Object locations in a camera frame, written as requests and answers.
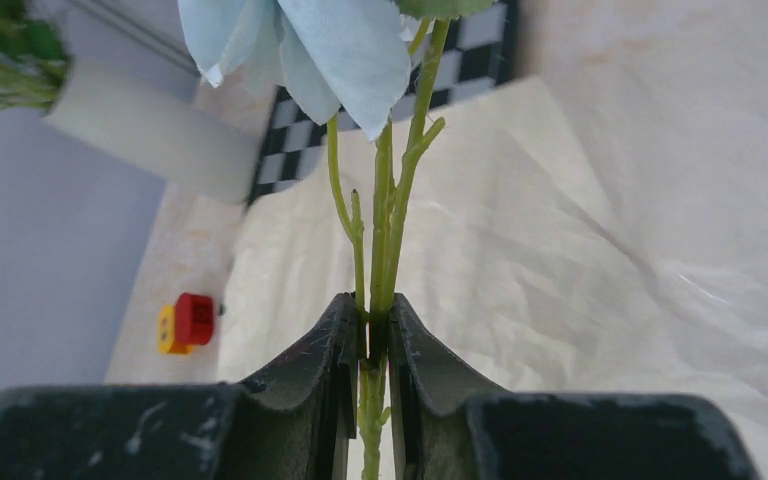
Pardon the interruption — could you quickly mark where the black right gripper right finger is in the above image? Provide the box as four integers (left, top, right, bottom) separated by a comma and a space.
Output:
389, 294, 759, 479

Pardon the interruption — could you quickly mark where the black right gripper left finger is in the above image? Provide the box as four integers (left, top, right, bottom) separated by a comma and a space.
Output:
0, 293, 358, 479

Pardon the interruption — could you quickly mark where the orange paper bouquet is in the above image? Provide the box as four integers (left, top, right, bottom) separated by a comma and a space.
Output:
216, 76, 768, 480

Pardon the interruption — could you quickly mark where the pink blue flower bunch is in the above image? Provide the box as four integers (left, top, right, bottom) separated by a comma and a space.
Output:
178, 1, 488, 479

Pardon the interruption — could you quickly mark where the white ceramic vase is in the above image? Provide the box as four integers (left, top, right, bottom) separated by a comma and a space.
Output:
44, 59, 260, 205

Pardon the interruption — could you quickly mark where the flower bunch in vase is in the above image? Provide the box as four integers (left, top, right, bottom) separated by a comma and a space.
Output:
0, 1, 72, 114

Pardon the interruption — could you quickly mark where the red yellow toy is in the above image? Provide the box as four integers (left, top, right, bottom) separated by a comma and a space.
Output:
156, 292, 225, 356

